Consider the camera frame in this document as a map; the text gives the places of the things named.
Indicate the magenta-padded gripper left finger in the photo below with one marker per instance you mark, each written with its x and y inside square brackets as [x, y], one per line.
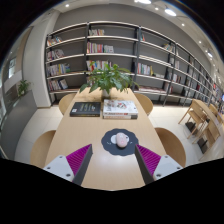
[61, 166]

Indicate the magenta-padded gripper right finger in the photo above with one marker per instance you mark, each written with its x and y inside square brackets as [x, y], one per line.
[165, 166]

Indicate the pale pink computer mouse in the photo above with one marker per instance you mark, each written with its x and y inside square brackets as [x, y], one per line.
[122, 140]

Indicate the dark cartoon-eyed mouse pad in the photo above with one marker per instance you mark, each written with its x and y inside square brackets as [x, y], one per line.
[108, 146]

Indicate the round-backed wooden chair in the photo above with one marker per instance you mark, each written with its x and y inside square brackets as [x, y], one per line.
[145, 103]
[66, 103]
[41, 148]
[171, 145]

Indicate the black hardcover book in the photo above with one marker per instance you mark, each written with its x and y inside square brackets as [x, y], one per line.
[85, 109]

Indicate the group of wooden tables and chairs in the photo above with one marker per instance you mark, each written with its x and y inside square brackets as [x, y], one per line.
[203, 116]

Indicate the thick red-lettered spine book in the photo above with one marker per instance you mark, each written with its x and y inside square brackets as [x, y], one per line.
[120, 117]

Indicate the white illustrated-cover book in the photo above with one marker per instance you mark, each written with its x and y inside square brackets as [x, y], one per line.
[120, 107]

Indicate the small green background plant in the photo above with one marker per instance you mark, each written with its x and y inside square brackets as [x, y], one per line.
[23, 87]

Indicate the green potted plant, white pot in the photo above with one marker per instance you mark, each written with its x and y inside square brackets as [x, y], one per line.
[106, 78]

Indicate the grey bookshelf unit with books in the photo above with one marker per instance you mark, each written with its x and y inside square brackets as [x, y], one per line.
[153, 50]

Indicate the group of ceiling lights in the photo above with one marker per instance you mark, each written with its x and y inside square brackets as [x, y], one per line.
[170, 12]

